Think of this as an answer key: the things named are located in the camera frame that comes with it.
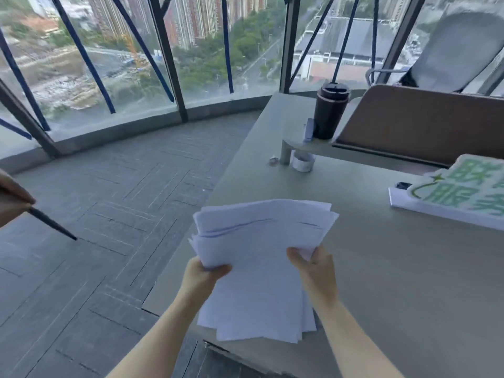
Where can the person's right hand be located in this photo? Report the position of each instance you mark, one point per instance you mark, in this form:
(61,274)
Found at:
(317,279)

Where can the person's left hand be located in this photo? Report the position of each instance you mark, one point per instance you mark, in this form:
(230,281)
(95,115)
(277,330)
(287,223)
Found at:
(199,281)

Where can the person's right thumb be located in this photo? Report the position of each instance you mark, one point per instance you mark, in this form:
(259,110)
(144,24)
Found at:
(297,257)

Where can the person's left thumb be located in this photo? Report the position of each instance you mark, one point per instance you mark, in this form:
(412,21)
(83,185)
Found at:
(217,271)

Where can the stack of white papers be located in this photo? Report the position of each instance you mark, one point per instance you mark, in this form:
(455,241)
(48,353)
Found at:
(260,271)

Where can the person's left forearm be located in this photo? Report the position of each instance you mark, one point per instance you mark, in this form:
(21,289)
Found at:
(157,342)

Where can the person's right forearm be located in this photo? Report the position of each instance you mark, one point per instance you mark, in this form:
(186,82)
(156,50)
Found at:
(358,342)

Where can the white tape roll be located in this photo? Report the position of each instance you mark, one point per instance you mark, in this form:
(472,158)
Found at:
(302,162)

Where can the small crumpled wrapper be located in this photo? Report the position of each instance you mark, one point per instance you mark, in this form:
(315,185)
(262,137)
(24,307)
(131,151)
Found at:
(272,160)

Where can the grey desk riser shelf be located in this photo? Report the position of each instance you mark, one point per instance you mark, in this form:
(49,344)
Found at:
(315,147)

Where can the small black object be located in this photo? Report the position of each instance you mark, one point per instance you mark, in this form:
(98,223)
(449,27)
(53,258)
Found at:
(403,185)

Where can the small purple stapler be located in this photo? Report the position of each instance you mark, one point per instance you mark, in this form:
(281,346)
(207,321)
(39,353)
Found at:
(309,129)

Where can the black tumbler with lid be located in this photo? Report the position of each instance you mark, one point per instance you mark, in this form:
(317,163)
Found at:
(328,114)

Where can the black pen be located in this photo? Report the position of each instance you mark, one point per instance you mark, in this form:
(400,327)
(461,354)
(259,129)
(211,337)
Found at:
(53,226)

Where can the white and green sign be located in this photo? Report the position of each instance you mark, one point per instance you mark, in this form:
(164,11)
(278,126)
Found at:
(460,192)

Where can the brown board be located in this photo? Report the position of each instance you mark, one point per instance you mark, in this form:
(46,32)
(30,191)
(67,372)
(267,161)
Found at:
(425,121)

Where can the grey office chair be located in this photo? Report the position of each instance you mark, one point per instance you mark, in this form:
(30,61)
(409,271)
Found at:
(452,47)

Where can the dark metal window frame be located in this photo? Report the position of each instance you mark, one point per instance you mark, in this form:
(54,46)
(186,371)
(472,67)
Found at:
(169,55)

